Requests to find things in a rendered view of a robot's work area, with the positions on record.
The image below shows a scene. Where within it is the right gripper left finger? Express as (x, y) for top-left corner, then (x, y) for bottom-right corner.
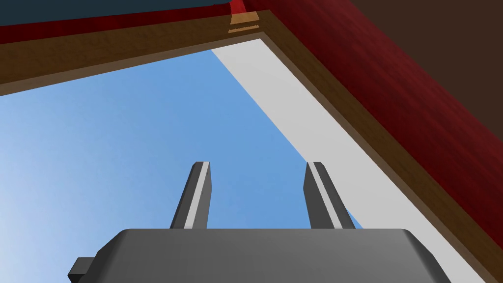
(169, 161), (213, 230)

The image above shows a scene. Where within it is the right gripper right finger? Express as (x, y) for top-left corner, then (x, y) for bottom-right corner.
(303, 161), (356, 230)

